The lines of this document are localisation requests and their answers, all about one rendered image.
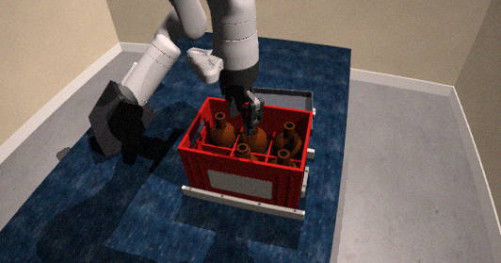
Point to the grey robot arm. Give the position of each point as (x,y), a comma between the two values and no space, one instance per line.
(235,45)

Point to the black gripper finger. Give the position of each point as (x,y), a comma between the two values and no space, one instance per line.
(229,99)
(255,110)

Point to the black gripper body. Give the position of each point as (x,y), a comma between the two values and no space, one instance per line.
(242,78)

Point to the red crate with dividers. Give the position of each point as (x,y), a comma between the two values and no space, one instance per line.
(213,168)

